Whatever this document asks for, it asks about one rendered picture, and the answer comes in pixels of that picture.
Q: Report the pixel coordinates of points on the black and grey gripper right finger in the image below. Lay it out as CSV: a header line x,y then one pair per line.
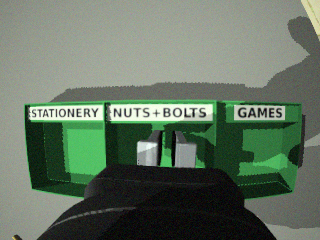
x,y
185,154

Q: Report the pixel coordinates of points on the green three-compartment bin rack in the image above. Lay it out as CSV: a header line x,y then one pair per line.
x,y
261,158

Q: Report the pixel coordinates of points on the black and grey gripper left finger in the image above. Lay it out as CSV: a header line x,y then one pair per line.
x,y
149,152

